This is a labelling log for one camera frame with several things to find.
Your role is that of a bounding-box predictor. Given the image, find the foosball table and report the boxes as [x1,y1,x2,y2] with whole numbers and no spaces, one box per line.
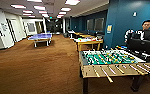
[79,48,150,94]

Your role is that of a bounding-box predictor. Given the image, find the white device beside man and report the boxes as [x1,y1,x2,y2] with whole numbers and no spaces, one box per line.
[124,29,134,43]

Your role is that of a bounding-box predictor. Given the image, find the man in dark shirt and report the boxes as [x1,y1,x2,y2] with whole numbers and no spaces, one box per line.
[137,19,150,42]

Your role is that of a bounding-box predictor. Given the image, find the blue ping pong table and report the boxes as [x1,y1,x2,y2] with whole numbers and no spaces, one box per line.
[27,32,54,48]

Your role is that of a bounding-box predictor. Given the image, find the yellow wall sign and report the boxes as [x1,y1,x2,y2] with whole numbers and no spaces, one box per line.
[106,24,113,34]

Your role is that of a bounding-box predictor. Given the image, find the dark interior window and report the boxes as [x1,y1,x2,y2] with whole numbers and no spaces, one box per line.
[85,17,106,33]

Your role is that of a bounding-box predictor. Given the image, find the items on gaming table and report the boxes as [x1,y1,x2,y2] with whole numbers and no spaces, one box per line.
[75,36,103,43]

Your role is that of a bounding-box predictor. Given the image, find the ceiling light panel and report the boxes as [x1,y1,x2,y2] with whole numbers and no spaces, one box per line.
[26,0,43,3]
[57,11,67,16]
[60,7,72,12]
[10,4,27,10]
[33,5,47,11]
[64,0,82,6]

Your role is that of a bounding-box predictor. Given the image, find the black wheeled cart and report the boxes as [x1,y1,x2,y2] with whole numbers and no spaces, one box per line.
[126,38,150,65]

